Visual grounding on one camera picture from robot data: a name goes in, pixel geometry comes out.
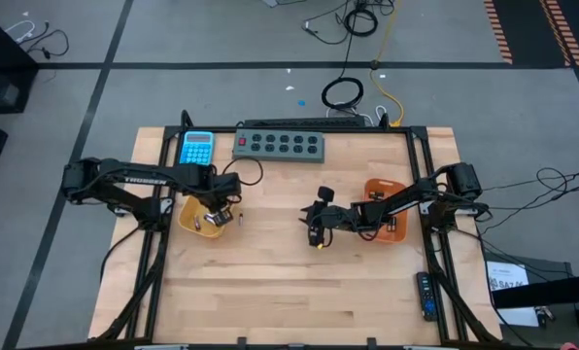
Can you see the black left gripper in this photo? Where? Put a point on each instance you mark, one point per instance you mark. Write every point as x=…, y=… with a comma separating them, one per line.
x=221, y=187

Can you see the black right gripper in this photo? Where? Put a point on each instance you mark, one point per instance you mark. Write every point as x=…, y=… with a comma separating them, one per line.
x=343, y=218

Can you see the yellow plastic bin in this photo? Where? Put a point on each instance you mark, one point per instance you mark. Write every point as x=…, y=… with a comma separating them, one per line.
x=190, y=216

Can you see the orange plastic bin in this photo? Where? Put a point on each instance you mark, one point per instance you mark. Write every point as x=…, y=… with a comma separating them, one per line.
x=398, y=234

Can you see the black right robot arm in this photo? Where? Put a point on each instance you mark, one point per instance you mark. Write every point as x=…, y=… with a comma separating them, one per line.
x=401, y=199

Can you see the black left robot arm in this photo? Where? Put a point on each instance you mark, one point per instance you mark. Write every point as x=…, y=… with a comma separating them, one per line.
x=144, y=179

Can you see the blue calculator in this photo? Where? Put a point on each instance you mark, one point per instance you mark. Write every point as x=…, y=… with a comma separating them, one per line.
x=197, y=146

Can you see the grey power strip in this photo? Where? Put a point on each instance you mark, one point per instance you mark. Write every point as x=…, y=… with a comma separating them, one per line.
x=277, y=146

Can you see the black remote control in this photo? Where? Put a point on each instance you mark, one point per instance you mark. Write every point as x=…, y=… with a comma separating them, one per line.
x=427, y=296

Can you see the white paper sheet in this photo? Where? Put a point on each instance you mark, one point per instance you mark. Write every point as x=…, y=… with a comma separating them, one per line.
x=505, y=272

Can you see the black side table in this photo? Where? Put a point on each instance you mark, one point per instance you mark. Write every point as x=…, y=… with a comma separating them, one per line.
x=552, y=291

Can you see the bunch of keys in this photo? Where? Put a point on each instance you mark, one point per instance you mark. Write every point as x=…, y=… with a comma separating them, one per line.
x=542, y=318

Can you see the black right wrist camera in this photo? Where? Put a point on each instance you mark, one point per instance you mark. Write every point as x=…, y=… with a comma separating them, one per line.
x=316, y=235

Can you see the black aluminium table frame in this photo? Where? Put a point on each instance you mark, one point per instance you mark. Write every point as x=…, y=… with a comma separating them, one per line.
x=391, y=130

